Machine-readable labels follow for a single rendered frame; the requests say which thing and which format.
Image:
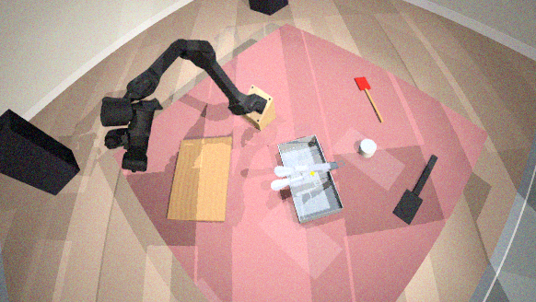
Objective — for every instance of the white cylinder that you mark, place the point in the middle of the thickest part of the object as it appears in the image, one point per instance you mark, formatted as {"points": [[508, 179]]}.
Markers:
{"points": [[367, 148]]}

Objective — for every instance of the red spatula with wooden handle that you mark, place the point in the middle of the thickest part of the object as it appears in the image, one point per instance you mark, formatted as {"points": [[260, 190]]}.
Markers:
{"points": [[363, 85]]}

